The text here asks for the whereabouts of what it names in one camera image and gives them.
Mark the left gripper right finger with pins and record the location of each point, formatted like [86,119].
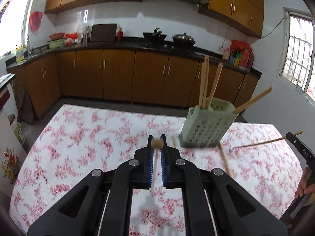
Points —
[213,202]

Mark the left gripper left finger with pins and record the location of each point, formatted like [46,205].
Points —
[100,204]

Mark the wooden chopstick nine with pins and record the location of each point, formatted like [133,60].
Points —
[267,142]

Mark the wooden chopstick seven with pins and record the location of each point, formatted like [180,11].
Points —
[253,100]

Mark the wooden chopstick three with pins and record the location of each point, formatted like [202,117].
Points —
[174,141]

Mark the wooden chopstick one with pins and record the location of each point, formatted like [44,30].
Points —
[157,144]

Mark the wooden chopstick six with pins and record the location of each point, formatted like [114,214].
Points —
[214,85]

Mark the wooden chopstick four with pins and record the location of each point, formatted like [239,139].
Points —
[202,84]

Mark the wooden chopstick two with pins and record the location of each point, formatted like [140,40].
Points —
[224,159]

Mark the wooden chopstick eight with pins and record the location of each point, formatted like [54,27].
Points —
[243,101]

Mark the wooden chopstick five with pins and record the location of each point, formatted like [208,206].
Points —
[206,63]

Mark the barred kitchen window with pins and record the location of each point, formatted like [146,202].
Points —
[298,58]

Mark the brown lower kitchen cabinets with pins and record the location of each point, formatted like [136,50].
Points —
[106,74]

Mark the person right hand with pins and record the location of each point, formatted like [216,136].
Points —
[304,189]

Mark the floral red white tablecloth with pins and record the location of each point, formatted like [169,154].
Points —
[78,140]

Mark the green perforated utensil holder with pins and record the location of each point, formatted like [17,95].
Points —
[204,128]

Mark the red bag with condiments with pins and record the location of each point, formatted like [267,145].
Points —
[239,54]

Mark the black lidded pot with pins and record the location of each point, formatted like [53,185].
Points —
[183,40]

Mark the stacked basins on counter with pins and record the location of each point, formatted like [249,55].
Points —
[56,40]

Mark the yellow detergent bottle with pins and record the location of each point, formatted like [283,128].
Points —
[20,53]

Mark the dark cutting board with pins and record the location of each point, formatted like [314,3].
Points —
[103,32]

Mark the red bottle on counter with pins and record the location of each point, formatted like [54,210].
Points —
[119,34]

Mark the red plastic bag hanging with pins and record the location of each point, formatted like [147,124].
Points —
[35,20]

